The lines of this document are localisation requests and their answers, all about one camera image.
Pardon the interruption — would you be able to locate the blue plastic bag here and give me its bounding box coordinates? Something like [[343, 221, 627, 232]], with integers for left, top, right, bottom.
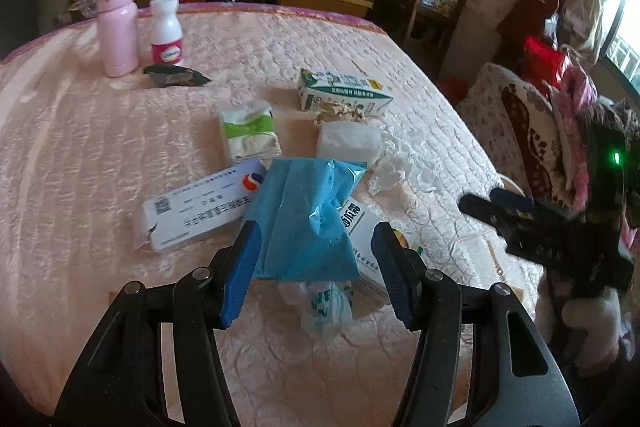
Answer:
[[244, 157, 367, 282]]

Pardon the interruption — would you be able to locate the beige paper ball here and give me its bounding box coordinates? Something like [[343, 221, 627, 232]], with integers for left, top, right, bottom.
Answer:
[[314, 102, 367, 127]]

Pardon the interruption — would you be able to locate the white box green text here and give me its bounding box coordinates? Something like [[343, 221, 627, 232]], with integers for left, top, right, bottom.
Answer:
[[341, 197, 390, 305]]

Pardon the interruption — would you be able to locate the white medicine box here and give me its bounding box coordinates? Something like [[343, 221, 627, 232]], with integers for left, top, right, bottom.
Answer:
[[134, 158, 267, 253]]

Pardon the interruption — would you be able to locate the floral covered sofa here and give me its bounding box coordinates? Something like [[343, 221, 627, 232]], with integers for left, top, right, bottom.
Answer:
[[457, 63, 588, 210]]

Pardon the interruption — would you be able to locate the small white green plastic bag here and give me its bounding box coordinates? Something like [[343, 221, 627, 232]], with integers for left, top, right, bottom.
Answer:
[[278, 282, 354, 341]]

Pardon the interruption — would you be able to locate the clear crumpled plastic wrap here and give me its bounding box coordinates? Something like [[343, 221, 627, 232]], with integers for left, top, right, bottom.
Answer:
[[368, 126, 444, 195]]

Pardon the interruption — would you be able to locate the green white tissue pack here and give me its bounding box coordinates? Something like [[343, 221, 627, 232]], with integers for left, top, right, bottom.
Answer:
[[219, 100, 282, 165]]

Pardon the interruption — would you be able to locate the pink clothes pile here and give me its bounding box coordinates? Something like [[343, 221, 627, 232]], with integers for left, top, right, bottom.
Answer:
[[548, 65, 598, 210]]

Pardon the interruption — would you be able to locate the white tissue block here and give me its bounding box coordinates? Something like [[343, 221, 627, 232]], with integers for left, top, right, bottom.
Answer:
[[317, 120, 383, 167]]

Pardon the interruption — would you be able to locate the red bag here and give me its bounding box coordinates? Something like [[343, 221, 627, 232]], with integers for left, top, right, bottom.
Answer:
[[521, 36, 570, 95]]

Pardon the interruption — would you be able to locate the pink quilted mattress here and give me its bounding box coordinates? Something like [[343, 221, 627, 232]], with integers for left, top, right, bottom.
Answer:
[[1, 5, 540, 415]]

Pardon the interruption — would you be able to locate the green white milk carton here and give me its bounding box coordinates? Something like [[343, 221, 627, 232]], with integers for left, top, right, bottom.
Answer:
[[297, 69, 394, 116]]

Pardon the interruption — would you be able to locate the window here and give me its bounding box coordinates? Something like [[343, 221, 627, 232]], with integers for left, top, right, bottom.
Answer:
[[601, 0, 640, 95]]

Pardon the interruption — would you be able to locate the dark crumpled snack wrapper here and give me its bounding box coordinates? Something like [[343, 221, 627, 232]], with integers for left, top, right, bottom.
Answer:
[[143, 64, 210, 88]]

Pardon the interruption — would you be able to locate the white pill bottle pink label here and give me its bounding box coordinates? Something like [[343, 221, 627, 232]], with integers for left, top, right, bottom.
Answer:
[[150, 0, 183, 66]]

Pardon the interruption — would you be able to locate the pink thermos bottle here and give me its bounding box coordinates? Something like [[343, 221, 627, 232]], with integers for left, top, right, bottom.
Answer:
[[96, 0, 140, 78]]

